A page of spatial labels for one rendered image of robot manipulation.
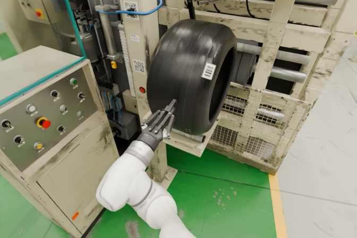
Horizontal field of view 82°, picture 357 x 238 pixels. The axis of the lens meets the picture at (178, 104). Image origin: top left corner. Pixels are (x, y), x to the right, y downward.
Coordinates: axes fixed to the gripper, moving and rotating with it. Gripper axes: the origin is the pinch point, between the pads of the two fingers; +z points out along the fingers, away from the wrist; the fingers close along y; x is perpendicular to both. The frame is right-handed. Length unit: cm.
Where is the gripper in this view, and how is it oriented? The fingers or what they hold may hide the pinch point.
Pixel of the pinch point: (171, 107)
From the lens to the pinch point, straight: 83.1
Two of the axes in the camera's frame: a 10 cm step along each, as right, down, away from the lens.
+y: -8.9, -2.9, 3.5
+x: 0.6, 6.8, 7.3
